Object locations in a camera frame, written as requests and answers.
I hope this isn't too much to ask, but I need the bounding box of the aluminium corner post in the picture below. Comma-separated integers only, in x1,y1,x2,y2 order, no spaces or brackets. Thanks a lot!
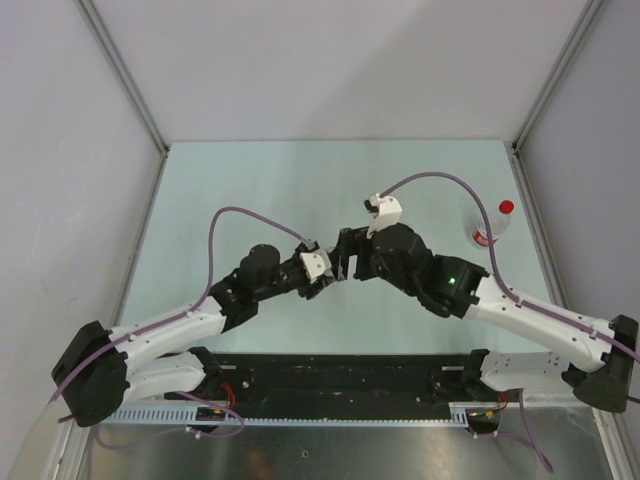
509,0,609,151
74,0,170,154

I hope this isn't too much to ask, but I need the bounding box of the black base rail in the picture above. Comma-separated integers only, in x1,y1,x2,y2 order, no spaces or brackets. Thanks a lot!
164,352,526,421

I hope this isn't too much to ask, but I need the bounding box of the red bottle cap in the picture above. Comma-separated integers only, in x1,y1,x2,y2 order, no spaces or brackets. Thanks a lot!
499,200,515,215

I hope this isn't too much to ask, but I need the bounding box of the right aluminium corner post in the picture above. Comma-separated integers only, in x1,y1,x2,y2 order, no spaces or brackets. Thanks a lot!
509,0,609,151

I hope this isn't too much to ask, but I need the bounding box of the clear bottle red label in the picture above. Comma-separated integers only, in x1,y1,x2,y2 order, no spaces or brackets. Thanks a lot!
471,206,514,248

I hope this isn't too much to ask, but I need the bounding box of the left aluminium corner post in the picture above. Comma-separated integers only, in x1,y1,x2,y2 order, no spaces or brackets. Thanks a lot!
74,0,170,154

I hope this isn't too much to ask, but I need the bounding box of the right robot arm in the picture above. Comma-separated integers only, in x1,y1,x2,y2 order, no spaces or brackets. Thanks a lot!
329,224,638,413

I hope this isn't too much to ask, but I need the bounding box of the slotted cable duct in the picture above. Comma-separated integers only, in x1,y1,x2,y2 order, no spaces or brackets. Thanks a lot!
104,402,501,426

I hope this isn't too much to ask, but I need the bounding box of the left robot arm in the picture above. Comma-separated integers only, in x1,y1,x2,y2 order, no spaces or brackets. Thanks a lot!
52,244,349,427

